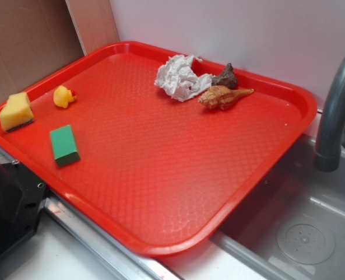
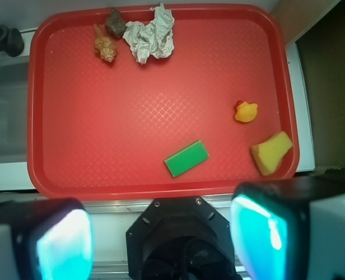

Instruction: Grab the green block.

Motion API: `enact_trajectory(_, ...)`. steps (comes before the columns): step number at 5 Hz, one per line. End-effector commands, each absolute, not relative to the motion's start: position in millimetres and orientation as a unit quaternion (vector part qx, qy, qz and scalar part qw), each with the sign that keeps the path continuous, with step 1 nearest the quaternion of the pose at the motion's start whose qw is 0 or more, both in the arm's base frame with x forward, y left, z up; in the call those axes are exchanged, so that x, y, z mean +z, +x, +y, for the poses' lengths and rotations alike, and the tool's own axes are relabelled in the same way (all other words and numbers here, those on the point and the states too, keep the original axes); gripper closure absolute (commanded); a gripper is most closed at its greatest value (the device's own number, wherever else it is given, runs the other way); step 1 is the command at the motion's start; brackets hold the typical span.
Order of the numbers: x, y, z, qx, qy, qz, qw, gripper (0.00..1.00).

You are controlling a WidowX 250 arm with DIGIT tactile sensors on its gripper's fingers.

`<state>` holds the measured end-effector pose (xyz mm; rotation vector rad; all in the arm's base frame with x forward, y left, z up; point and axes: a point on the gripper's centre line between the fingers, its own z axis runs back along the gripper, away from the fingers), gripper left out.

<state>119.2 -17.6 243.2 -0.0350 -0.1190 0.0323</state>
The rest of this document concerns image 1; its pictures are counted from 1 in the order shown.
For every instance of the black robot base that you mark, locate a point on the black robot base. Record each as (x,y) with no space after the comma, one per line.
(22,195)

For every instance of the green rectangular block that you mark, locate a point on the green rectangular block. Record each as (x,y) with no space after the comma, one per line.
(64,146)

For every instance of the red plastic tray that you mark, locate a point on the red plastic tray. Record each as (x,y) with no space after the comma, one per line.
(157,174)

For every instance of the crumpled white paper towel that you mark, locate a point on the crumpled white paper towel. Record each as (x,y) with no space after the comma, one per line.
(177,78)

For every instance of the brown spiral seashell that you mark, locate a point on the brown spiral seashell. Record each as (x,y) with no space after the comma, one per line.
(221,97)

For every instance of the dark brown rock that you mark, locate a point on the dark brown rock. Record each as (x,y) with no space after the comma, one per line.
(226,78)

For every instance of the yellow rubber duck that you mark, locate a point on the yellow rubber duck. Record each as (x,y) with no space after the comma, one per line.
(63,96)

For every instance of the light wooden board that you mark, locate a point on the light wooden board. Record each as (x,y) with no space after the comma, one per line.
(94,23)

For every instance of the grey plastic sink basin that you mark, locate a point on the grey plastic sink basin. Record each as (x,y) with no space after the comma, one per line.
(292,224)

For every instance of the grey curved faucet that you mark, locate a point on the grey curved faucet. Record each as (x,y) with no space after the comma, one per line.
(331,132)

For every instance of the yellow sponge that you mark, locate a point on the yellow sponge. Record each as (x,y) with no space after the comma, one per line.
(16,112)

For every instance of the brown cardboard panel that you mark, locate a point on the brown cardboard panel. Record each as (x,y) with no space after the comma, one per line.
(37,38)

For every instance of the silver metal rail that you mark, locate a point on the silver metal rail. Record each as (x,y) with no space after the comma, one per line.
(67,245)

